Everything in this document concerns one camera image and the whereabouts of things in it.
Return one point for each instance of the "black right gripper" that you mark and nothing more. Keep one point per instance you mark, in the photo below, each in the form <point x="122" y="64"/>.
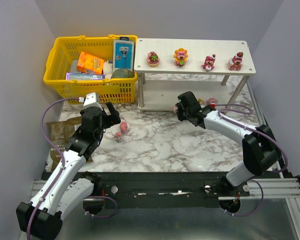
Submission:
<point x="184" y="110"/>

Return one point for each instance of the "purple flat box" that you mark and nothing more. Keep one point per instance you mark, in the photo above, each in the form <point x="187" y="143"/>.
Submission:
<point x="84" y="77"/>

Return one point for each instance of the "green melon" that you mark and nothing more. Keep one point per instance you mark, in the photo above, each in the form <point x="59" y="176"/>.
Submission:
<point x="122" y="73"/>

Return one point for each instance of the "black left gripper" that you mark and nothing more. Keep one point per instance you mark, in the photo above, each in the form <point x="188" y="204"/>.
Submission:
<point x="106" y="117"/>

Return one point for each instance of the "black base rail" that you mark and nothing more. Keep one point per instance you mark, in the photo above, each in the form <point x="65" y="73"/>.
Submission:
<point x="158" y="190"/>

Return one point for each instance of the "pink bear white-hat toy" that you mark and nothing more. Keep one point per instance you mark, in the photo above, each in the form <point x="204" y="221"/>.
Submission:
<point x="209" y="62"/>

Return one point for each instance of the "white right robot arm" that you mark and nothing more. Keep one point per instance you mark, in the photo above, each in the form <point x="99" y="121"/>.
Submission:
<point x="259" y="148"/>

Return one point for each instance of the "pink bear shell toy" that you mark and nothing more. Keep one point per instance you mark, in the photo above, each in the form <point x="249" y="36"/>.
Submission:
<point x="175" y="109"/>

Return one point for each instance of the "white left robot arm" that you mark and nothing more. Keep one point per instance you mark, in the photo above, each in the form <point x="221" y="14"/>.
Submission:
<point x="42" y="217"/>

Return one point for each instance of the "brown paper bag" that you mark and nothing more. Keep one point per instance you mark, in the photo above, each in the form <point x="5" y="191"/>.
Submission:
<point x="60" y="132"/>

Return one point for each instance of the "orange snack box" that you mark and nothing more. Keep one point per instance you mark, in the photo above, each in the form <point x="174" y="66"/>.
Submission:
<point x="90" y="64"/>

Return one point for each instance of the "pink bear cake toy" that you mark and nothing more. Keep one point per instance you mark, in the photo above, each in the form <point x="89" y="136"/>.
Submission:
<point x="153" y="59"/>

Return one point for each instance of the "pink bear yellow-hat toy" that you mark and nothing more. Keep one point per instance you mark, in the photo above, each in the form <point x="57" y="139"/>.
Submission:
<point x="201" y="102"/>

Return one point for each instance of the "yellow plastic basket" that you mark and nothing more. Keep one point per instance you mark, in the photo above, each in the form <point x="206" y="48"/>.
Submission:
<point x="66" y="49"/>

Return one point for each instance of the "pink bear strawberry toy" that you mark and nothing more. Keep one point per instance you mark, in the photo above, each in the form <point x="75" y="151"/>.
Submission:
<point x="236" y="62"/>

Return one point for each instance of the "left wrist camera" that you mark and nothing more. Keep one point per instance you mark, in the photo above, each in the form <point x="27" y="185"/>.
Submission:
<point x="90" y="100"/>

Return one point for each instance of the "pink bear flower-wreath toy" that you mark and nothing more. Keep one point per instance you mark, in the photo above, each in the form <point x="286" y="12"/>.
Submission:
<point x="118" y="137"/>

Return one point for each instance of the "white item in basket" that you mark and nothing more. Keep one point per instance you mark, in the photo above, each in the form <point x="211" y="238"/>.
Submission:
<point x="107" y="67"/>

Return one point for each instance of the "blue razor package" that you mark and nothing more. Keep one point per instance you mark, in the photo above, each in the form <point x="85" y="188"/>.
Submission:
<point x="123" y="54"/>

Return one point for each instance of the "pink bear sunflower toy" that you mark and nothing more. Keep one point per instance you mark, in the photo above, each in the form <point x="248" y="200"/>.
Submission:
<point x="180" y="57"/>

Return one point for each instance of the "white two-tier shelf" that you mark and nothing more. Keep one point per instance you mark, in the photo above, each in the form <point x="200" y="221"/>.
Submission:
<point x="161" y="95"/>

